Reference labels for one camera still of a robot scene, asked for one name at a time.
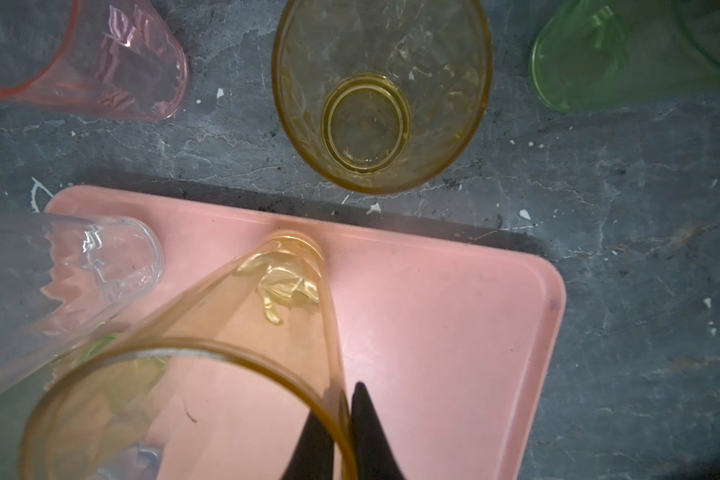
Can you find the tall green glass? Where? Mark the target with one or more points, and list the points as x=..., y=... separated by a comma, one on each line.
x=119, y=399

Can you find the clear glass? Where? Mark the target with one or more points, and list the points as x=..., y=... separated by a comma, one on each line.
x=62, y=276

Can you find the pink plastic tray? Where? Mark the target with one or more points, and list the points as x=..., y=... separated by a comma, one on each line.
x=452, y=340

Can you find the short yellow glass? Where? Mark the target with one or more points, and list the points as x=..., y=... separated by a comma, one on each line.
x=379, y=97

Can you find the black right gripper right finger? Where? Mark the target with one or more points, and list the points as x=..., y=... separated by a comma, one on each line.
x=373, y=453

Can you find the tall blue glass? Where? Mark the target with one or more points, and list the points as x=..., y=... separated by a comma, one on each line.
x=138, y=462

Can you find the short pink glass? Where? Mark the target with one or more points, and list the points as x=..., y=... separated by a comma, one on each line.
x=114, y=60

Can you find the tall yellow glass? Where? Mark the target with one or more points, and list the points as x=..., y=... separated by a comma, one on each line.
x=250, y=351

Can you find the short green glass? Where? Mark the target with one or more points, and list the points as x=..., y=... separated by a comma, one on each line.
x=608, y=54

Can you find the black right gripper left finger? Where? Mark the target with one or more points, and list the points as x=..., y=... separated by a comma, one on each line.
x=313, y=456

